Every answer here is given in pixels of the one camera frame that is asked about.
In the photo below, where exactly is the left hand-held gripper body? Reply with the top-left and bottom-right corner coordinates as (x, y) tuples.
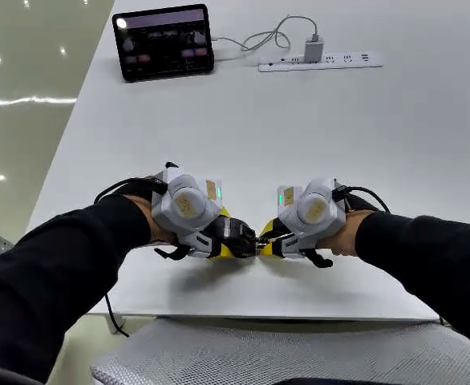
(150, 166), (224, 240)

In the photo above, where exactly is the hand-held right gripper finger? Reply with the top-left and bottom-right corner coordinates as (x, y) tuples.
(260, 235), (302, 260)
(258, 217), (286, 239)

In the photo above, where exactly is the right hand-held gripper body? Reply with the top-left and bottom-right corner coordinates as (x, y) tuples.
(276, 177), (348, 246)

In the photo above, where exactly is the person's left forearm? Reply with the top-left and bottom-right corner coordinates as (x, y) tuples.
(0, 195), (152, 385)

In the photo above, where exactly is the person's right forearm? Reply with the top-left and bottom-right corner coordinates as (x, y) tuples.
(354, 209), (470, 363)

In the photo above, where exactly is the person's right hand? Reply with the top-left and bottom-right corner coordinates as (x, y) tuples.
(322, 191), (383, 258)

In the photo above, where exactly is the person's left hand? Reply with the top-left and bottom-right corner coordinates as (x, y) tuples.
(118, 178), (180, 247)

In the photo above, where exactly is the grey mesh chair seat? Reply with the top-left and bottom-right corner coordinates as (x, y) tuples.
(89, 319), (470, 385)

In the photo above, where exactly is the white power strip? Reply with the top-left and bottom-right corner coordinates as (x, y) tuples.
(257, 51), (384, 74)

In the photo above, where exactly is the white charger adapter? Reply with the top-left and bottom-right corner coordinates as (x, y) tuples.
(303, 35), (326, 65)

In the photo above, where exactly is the black tablet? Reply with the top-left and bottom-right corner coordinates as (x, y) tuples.
(111, 3), (217, 83)

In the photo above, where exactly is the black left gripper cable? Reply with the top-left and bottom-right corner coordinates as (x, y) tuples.
(93, 161), (180, 338)

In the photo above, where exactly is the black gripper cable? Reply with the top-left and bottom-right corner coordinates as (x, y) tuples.
(93, 161), (180, 338)
(332, 183), (393, 214)

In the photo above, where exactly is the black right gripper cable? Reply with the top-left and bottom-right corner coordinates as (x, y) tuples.
(332, 183), (393, 214)

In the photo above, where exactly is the white charging cable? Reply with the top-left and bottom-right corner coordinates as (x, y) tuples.
(209, 14), (321, 54)

